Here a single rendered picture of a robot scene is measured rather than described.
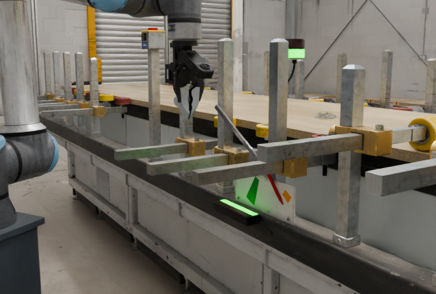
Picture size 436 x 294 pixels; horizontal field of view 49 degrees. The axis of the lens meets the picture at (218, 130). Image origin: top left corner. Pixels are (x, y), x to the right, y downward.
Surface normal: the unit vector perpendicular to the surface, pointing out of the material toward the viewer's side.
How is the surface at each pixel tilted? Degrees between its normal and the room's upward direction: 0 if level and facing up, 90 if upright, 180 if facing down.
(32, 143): 86
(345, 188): 90
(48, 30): 90
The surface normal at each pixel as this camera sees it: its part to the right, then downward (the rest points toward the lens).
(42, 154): 0.89, 0.00
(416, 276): 0.00, -0.99
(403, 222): -0.84, 0.08
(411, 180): 0.54, 0.13
